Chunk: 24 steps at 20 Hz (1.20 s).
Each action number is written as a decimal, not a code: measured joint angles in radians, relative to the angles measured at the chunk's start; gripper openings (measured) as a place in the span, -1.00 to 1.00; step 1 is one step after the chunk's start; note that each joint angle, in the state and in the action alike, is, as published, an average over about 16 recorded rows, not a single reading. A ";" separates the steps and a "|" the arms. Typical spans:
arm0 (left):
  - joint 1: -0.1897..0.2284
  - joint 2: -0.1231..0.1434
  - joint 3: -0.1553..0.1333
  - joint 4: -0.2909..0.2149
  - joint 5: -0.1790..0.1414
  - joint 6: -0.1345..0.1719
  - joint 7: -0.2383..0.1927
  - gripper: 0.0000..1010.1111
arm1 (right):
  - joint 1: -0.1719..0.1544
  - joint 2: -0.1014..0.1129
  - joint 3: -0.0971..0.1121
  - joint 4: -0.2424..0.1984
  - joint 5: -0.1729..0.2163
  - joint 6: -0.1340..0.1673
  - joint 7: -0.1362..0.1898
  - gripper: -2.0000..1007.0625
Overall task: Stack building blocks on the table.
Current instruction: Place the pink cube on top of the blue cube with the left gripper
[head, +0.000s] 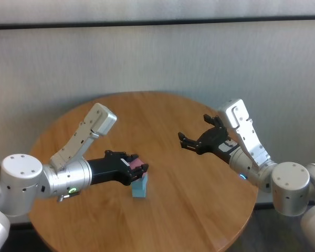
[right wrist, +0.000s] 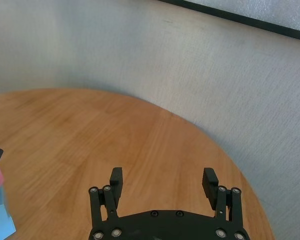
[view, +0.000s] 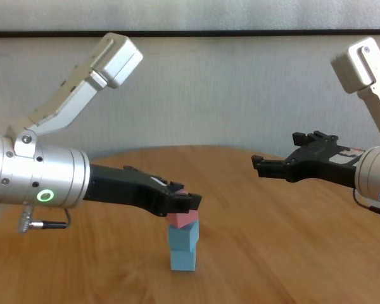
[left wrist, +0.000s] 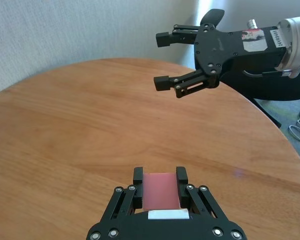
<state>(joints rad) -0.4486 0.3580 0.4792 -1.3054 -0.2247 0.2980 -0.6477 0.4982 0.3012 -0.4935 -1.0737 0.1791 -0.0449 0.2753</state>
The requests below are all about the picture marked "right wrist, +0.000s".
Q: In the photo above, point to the black wall rail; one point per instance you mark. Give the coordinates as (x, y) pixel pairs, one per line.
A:
(240, 17)

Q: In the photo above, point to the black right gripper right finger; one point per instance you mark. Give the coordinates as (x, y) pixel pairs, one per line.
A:
(210, 190)

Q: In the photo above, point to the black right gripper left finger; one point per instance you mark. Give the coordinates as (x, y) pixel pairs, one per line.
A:
(116, 190)

